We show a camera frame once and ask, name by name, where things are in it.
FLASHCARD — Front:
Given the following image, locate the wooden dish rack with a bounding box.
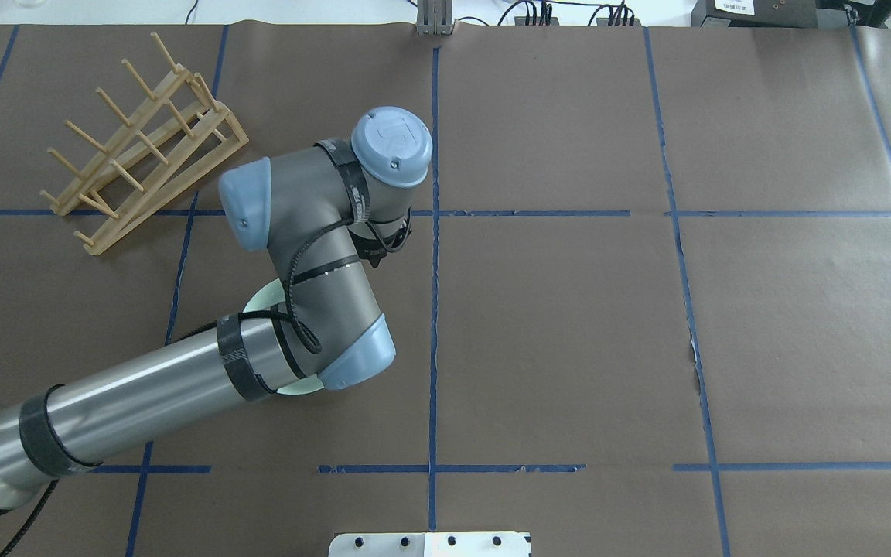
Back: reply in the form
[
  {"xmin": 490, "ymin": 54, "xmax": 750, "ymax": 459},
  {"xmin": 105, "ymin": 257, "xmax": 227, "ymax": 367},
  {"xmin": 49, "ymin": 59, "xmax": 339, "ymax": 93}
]
[{"xmin": 40, "ymin": 32, "xmax": 250, "ymax": 256}]

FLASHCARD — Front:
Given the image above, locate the aluminium frame post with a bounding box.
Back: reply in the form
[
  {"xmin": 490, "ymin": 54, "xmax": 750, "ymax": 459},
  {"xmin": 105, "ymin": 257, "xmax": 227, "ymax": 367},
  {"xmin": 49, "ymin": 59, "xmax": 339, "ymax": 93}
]
[{"xmin": 411, "ymin": 0, "xmax": 456, "ymax": 36}]

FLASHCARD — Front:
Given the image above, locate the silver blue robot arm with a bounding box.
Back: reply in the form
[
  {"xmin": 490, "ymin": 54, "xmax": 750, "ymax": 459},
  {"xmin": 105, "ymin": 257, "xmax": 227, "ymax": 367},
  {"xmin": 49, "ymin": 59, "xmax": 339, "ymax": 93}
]
[{"xmin": 0, "ymin": 106, "xmax": 434, "ymax": 516}]

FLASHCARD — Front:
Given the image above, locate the pale green plate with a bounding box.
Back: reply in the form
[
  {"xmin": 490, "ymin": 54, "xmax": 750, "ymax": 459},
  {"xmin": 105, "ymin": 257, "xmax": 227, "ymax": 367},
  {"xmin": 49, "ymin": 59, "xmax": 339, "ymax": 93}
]
[{"xmin": 243, "ymin": 279, "xmax": 324, "ymax": 396}]

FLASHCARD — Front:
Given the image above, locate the white pedestal column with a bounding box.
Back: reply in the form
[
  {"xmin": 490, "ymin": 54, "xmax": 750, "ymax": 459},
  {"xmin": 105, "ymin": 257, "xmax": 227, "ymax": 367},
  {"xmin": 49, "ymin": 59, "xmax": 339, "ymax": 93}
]
[{"xmin": 328, "ymin": 531, "xmax": 533, "ymax": 556}]

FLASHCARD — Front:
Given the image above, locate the black desktop box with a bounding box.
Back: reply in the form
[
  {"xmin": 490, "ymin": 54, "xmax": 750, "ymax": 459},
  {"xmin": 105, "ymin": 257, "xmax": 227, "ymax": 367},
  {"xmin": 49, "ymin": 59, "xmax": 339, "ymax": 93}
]
[{"xmin": 690, "ymin": 0, "xmax": 818, "ymax": 29}]

